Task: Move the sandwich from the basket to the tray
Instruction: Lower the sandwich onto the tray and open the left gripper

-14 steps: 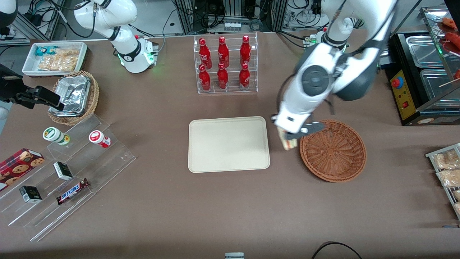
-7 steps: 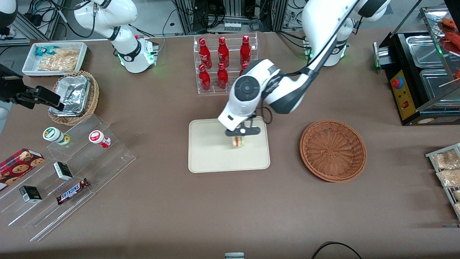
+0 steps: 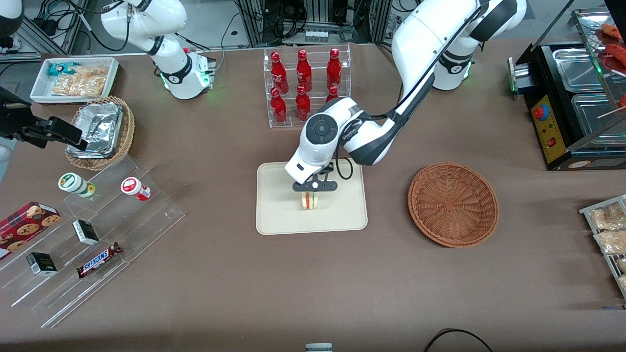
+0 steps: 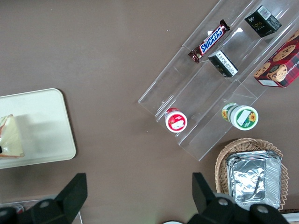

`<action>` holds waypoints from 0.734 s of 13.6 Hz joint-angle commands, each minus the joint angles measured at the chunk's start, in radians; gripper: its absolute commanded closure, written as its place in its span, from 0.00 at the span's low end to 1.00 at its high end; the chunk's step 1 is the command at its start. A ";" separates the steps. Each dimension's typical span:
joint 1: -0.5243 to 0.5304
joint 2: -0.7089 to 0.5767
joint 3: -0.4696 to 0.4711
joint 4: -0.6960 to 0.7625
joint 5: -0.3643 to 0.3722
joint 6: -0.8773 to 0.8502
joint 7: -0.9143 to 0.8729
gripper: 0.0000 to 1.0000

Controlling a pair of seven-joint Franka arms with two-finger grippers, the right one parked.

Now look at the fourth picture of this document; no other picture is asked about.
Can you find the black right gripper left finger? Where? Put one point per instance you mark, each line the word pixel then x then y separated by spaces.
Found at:
pixel 67 198

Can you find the Snickers chocolate bar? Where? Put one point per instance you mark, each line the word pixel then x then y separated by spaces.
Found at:
pixel 210 40

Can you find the red cola can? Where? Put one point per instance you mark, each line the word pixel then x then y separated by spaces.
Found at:
pixel 19 208

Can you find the clear acrylic stepped display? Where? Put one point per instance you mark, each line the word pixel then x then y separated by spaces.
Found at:
pixel 198 93

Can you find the red cookie box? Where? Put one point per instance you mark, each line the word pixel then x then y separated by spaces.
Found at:
pixel 282 65

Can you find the white plastic tray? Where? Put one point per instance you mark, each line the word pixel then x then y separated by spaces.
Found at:
pixel 44 126

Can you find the small black carton box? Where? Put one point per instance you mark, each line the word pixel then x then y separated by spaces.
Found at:
pixel 223 64

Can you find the clear acrylic can holder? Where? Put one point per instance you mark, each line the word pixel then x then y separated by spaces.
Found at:
pixel 78 215

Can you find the red lidded yogurt cup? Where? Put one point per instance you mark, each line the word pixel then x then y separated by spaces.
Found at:
pixel 176 121

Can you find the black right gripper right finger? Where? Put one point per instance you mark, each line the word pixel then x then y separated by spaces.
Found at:
pixel 210 207

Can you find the tan wicker basket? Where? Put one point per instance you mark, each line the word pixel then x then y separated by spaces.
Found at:
pixel 245 144

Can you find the green sunflower cup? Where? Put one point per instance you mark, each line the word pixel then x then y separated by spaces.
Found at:
pixel 243 116

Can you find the large black carton box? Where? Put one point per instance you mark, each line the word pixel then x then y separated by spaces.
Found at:
pixel 261 23

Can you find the triangle sandwich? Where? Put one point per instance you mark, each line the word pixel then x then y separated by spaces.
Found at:
pixel 11 137

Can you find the aluminium foil tray stack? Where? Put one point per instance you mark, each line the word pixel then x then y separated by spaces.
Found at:
pixel 252 177

